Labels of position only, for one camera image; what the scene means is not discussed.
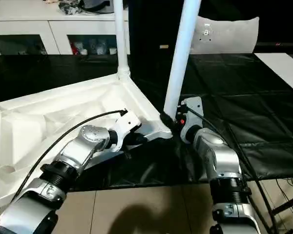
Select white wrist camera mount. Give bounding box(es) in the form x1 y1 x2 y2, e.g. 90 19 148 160
110 112 143 152
179 96 204 142

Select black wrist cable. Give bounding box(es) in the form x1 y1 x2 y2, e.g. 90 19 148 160
185 106 279 234
9 109 128 203

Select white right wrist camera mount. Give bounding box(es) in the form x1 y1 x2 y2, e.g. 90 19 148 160
179 96 204 142

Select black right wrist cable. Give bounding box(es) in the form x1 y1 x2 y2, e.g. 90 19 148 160
185 106 279 234

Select white sideboard cabinet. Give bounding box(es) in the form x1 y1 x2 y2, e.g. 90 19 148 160
0 4 132 56

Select black metal frame leg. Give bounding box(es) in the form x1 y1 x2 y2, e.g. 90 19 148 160
270 194 293 216

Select loose floor cables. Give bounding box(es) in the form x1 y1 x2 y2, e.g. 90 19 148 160
275 176 293 234

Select black clutter on sideboard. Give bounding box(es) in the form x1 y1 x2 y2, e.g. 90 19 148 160
58 1 83 16

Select white plastic table leg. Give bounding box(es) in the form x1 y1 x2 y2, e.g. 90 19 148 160
159 0 203 137
113 0 132 83

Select black cabinet with gold label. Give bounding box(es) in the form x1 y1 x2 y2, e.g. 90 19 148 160
128 0 201 59

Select grey pillow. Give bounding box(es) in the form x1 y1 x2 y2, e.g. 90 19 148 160
189 16 260 55

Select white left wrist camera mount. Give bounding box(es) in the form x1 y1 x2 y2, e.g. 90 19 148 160
110 112 143 152

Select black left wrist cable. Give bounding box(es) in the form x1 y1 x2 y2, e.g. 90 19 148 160
9 109 128 203

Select white plastic table top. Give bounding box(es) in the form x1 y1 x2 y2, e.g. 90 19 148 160
0 73 174 203

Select white flat board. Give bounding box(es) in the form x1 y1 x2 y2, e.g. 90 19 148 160
254 52 293 98

